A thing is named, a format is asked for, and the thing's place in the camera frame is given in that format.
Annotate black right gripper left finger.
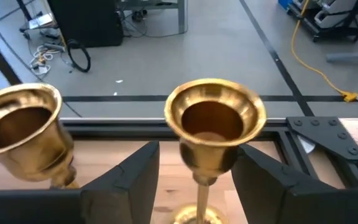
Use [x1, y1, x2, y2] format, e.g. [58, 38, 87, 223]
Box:
[0, 140, 161, 224]

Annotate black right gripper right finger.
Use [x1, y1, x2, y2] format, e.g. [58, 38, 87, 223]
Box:
[231, 143, 358, 224]

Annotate gold candle stick holder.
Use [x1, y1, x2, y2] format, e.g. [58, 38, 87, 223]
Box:
[0, 82, 80, 190]
[163, 77, 267, 224]

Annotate grey desk foot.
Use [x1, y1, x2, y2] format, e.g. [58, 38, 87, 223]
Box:
[326, 30, 358, 65]

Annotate large black box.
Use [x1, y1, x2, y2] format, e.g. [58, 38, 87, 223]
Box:
[46, 0, 125, 49]

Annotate black cart with grey equipment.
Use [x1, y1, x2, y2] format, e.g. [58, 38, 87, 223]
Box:
[277, 0, 358, 44]

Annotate black aluminium table frame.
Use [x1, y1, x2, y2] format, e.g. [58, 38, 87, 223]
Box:
[59, 116, 358, 189]

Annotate yellow extension cable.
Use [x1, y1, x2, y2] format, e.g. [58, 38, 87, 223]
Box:
[290, 0, 358, 103]

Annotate coiled black cable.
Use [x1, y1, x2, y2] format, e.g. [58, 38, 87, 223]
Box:
[66, 38, 92, 73]

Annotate white power strip cables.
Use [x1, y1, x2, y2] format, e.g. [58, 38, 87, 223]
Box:
[27, 42, 65, 77]

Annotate black slanted frame bar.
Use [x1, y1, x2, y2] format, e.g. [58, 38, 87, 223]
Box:
[0, 26, 23, 86]

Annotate thin black floor cable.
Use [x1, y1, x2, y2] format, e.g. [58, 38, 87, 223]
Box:
[0, 1, 83, 118]

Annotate grey metal table frame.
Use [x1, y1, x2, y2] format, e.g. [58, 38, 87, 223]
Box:
[116, 0, 189, 35]

